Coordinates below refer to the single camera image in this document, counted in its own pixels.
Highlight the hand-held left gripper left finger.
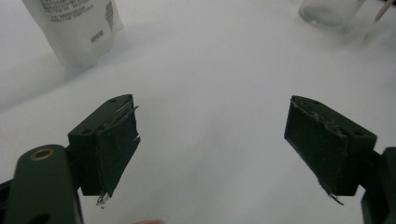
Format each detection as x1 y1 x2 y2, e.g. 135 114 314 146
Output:
66 93 142 207

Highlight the white and blue pouch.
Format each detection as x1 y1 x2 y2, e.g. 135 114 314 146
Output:
21 0 125 69

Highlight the thin wooden stick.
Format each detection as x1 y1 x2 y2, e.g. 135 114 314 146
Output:
374 0 396 22

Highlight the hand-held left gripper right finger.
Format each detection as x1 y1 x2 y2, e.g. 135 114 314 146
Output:
283 94 378 206

